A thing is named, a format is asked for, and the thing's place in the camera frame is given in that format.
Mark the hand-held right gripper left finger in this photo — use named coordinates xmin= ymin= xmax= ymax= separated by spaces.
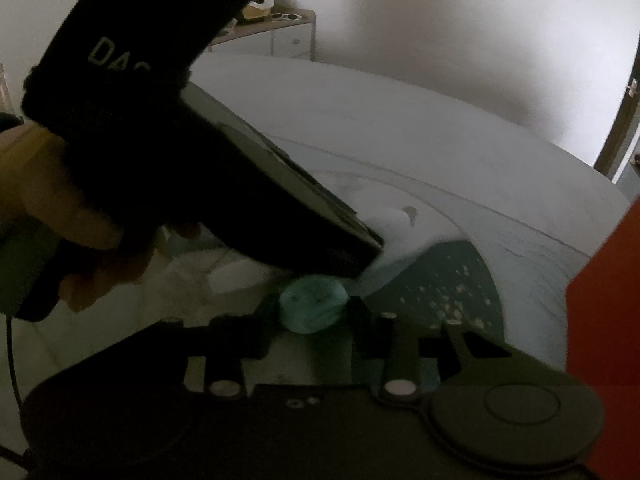
xmin=150 ymin=295 xmax=283 ymax=403

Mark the white side cabinet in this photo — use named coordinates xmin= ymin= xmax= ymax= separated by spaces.
xmin=205 ymin=7 xmax=317 ymax=62

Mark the black cable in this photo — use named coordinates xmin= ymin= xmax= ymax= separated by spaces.
xmin=5 ymin=312 xmax=32 ymax=463

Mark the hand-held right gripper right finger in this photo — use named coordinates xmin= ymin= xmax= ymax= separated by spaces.
xmin=350 ymin=297 xmax=566 ymax=406

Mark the person's left hand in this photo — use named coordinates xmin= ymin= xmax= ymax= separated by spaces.
xmin=0 ymin=124 xmax=202 ymax=314

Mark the red cardboard box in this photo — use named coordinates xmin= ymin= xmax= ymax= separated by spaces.
xmin=565 ymin=195 xmax=640 ymax=480

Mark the teal round toy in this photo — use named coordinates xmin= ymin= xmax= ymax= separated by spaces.
xmin=279 ymin=275 xmax=349 ymax=335

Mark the dark green speckled placemat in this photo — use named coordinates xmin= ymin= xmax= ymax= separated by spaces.
xmin=350 ymin=240 xmax=504 ymax=397

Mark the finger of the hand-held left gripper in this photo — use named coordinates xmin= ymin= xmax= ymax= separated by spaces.
xmin=220 ymin=122 xmax=386 ymax=261

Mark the tan white plush toy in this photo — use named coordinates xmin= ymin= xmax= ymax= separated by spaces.
xmin=242 ymin=0 xmax=276 ymax=24

